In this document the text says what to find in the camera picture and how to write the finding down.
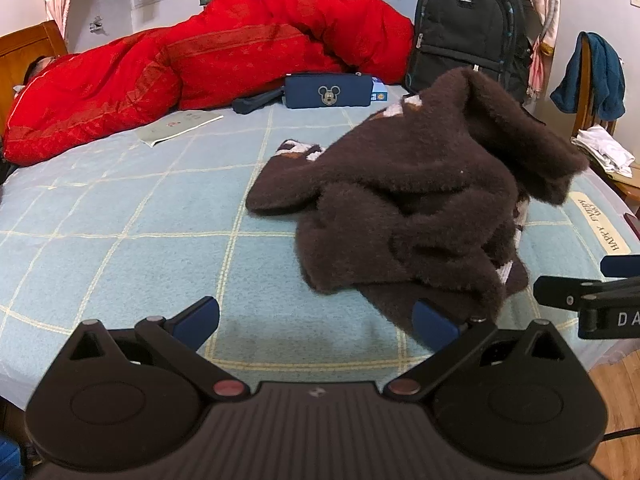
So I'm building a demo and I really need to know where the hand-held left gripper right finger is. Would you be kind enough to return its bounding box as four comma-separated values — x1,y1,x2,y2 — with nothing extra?
382,298,573,403

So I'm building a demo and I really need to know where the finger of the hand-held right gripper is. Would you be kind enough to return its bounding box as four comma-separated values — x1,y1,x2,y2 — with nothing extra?
601,255,640,277
532,275,640,312

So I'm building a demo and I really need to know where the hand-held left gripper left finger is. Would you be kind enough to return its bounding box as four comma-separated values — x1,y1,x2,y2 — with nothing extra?
65,296,251,403

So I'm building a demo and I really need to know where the brown fuzzy sweater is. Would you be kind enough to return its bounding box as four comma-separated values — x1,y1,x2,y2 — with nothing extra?
245,66,591,336

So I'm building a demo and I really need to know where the white folded cloth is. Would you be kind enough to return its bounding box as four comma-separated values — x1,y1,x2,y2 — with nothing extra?
571,126,637,177

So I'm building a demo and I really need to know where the wooden chair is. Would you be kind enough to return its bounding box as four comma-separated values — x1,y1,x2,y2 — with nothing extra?
570,35,640,206

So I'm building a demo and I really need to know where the teal blue garment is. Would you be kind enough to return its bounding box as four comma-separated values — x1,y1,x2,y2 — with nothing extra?
550,31,627,122

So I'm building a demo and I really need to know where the pale green booklet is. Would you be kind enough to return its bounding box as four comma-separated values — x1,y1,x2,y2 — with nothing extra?
136,110,225,148

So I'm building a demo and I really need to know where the dark blue folded umbrella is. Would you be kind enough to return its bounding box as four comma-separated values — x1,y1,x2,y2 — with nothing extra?
231,87,287,115

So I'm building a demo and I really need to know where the red quilt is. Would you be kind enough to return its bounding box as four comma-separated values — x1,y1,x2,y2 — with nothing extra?
2,0,416,166

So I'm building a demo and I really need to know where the blue mouse-print pouch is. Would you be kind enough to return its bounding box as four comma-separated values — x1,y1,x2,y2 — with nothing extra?
282,73,375,110

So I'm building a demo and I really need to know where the black backpack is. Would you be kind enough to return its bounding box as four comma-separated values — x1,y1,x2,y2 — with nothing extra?
405,0,533,106

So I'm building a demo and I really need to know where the wooden headboard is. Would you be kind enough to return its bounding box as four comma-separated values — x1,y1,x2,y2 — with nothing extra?
0,20,68,136

